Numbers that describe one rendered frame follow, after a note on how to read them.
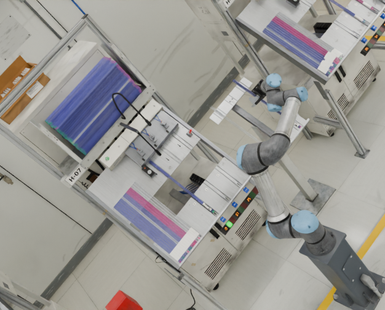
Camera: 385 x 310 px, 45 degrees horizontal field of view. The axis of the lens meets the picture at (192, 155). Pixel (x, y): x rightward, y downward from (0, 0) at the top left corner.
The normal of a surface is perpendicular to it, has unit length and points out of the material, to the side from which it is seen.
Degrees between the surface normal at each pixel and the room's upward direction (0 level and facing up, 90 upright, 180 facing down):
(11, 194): 90
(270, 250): 0
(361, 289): 90
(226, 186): 45
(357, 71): 90
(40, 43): 90
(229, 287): 0
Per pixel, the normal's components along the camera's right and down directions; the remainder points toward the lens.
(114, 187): -0.03, -0.25
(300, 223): -0.47, -0.61
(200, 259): 0.53, 0.25
